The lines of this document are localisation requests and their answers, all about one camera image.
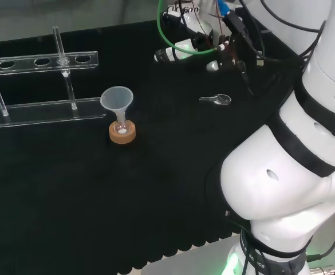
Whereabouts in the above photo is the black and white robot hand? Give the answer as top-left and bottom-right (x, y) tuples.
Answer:
(154, 0), (259, 73)

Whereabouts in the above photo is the translucent plastic funnel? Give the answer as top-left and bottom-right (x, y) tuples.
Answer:
(100, 85), (134, 127)

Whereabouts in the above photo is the clear glass weighing funnel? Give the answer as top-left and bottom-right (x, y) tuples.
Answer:
(199, 93), (232, 106)

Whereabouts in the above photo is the small glass round-bottom flask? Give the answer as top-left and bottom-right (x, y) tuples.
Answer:
(112, 113), (131, 136)

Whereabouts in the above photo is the clear acrylic funnel stand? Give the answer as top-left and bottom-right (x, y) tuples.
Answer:
(0, 25), (108, 129)

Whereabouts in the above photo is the black bench cloth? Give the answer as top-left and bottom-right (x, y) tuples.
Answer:
(0, 19), (305, 275)

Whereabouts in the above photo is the green cable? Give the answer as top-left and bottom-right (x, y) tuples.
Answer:
(157, 0), (218, 55)

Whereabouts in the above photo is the black cable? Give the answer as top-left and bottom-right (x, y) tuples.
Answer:
(259, 0), (327, 33)
(306, 200), (335, 261)

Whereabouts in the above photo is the brown cork ring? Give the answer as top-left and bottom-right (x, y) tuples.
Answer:
(108, 120), (136, 145)

